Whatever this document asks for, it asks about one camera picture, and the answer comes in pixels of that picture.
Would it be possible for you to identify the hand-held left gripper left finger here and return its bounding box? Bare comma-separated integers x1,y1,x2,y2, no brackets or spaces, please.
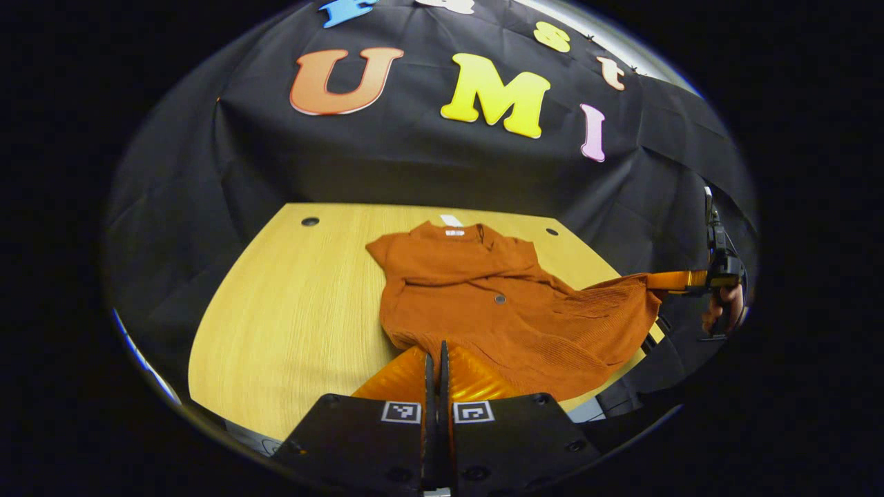
273,340,437,497

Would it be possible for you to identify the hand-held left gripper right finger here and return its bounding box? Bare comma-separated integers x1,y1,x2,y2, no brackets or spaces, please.
436,340,602,497

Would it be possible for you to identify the rust orange knit cardigan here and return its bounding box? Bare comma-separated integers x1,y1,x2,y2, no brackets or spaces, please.
365,221,667,402

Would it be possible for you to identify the black backdrop cloth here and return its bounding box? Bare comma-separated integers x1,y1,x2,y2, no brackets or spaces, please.
104,0,760,415

